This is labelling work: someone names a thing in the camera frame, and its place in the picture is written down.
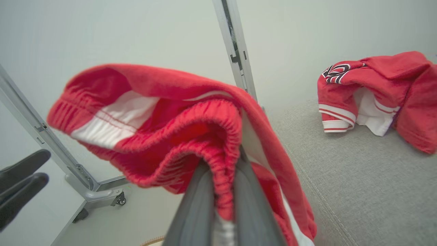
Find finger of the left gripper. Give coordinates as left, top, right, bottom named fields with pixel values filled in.
left=0, top=173, right=50, bottom=232
left=0, top=150, right=51, bottom=192

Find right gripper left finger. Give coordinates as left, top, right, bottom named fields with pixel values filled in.
left=163, top=161, right=215, bottom=246

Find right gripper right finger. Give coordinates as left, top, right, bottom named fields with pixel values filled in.
left=234, top=147, right=287, bottom=246

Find red shorts white stripes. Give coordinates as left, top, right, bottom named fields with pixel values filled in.
left=46, top=63, right=318, bottom=246

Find red jersey with logo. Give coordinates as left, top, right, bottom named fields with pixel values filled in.
left=317, top=51, right=437, bottom=155

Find white laundry basket brown rim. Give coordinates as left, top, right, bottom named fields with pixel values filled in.
left=139, top=235, right=167, bottom=246

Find grey fabric sofa seat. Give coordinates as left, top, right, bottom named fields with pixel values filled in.
left=266, top=99, right=437, bottom=246

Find aluminium frame post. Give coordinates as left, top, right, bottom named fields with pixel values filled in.
left=212, top=0, right=265, bottom=111

